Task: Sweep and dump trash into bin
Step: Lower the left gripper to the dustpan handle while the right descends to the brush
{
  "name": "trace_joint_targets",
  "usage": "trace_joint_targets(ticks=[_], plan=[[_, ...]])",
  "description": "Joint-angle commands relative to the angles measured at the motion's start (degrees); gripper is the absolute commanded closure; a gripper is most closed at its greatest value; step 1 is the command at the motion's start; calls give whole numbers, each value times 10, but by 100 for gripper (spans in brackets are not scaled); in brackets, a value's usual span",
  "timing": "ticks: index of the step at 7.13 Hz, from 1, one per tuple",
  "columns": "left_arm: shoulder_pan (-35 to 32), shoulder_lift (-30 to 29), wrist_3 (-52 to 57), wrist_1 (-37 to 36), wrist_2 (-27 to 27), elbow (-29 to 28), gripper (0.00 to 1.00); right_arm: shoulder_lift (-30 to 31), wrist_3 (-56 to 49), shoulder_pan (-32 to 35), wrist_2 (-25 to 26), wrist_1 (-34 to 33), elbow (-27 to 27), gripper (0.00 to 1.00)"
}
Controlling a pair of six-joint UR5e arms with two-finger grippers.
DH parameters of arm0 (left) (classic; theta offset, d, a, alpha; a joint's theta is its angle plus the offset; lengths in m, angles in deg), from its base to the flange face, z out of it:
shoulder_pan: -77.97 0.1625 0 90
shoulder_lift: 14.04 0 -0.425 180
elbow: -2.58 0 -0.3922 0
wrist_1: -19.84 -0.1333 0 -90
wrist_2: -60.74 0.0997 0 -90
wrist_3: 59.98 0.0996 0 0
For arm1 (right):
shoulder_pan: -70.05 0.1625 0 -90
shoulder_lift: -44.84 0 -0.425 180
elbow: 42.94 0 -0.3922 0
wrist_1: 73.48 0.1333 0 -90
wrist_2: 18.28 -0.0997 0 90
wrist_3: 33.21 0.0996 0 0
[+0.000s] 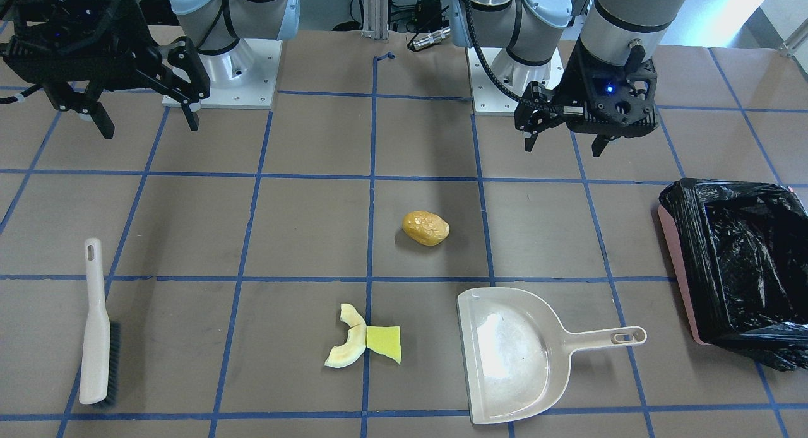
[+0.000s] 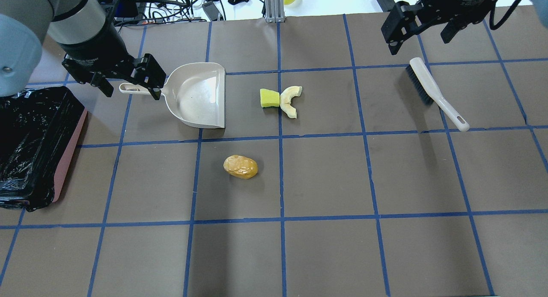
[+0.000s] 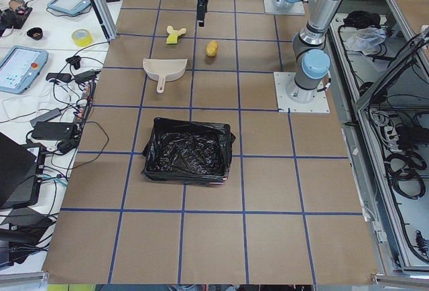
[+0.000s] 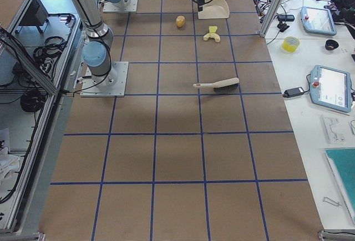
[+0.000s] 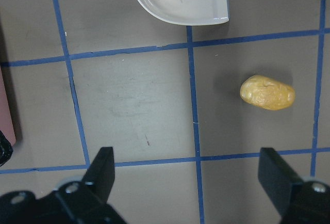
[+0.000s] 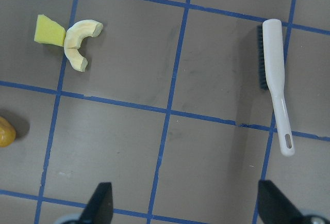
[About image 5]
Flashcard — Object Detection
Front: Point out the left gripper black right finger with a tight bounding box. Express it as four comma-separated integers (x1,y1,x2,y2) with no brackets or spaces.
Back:
258,148,329,223

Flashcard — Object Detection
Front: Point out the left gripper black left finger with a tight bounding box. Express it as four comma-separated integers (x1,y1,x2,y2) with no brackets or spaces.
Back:
1,147,126,223

